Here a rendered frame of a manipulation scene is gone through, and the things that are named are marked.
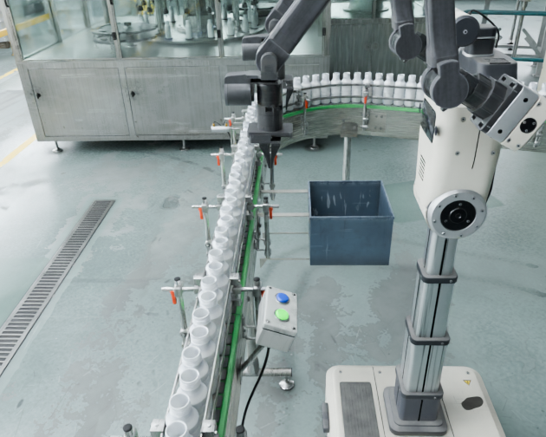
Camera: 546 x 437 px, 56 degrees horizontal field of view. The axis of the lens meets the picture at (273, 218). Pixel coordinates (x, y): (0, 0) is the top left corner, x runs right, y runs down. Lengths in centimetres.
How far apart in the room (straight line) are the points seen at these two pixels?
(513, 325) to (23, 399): 250
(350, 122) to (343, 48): 364
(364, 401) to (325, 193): 86
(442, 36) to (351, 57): 551
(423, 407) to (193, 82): 357
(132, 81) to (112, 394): 306
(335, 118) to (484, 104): 188
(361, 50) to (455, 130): 532
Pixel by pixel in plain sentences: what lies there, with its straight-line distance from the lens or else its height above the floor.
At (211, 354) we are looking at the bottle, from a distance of 111.
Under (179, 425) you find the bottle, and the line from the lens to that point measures 95.
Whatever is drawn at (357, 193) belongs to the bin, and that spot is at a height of 89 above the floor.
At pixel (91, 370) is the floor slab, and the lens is 279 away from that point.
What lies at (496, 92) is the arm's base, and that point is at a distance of 120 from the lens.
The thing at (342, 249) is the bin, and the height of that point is 81.
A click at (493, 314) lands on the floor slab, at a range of 311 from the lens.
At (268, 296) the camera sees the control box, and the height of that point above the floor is 112.
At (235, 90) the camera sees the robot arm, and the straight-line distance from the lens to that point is 113.
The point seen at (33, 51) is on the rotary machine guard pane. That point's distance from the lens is 522.
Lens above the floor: 189
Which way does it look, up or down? 30 degrees down
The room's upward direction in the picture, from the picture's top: 2 degrees counter-clockwise
